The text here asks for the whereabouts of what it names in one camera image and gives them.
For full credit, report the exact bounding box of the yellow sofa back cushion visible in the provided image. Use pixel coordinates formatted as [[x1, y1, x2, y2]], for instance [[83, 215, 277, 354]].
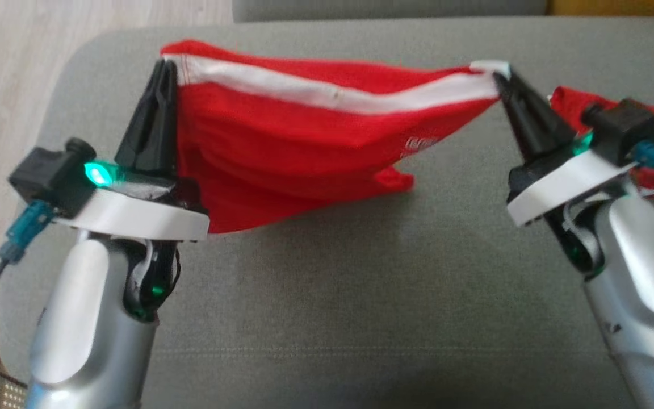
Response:
[[548, 0, 654, 17]]

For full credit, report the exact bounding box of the large grey sofa chaise cushion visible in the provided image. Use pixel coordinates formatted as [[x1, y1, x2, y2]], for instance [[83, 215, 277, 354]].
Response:
[[0, 16, 654, 409]]

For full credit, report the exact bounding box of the red garment with white band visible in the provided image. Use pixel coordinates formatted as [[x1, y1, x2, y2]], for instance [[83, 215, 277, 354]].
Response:
[[161, 39, 513, 235]]

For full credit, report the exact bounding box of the red jersey with white sleeves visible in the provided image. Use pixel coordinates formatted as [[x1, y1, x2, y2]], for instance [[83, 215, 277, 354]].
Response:
[[548, 85, 654, 201]]

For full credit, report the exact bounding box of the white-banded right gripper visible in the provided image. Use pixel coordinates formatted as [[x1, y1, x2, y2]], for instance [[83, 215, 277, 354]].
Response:
[[494, 69, 640, 228]]

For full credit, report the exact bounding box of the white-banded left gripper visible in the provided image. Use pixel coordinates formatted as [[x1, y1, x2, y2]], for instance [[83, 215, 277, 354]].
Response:
[[54, 59, 211, 243]]

